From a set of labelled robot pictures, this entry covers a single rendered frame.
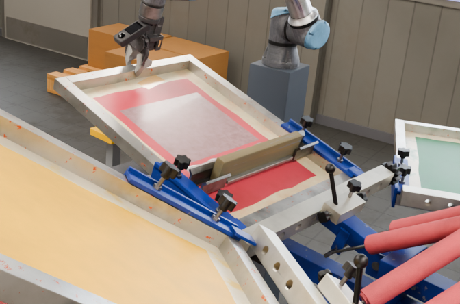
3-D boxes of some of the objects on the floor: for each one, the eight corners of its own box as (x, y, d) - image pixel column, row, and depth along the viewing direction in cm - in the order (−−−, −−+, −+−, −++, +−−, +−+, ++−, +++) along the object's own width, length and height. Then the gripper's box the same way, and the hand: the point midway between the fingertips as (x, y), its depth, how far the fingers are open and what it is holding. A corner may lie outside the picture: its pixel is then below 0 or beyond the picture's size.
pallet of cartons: (231, 105, 610) (235, 50, 593) (168, 132, 536) (172, 70, 519) (113, 72, 671) (115, 21, 654) (42, 92, 598) (42, 35, 581)
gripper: (172, 22, 228) (157, 79, 239) (150, 6, 234) (136, 62, 244) (152, 24, 222) (137, 83, 232) (130, 8, 227) (116, 66, 238)
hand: (131, 70), depth 236 cm, fingers closed on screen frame, 4 cm apart
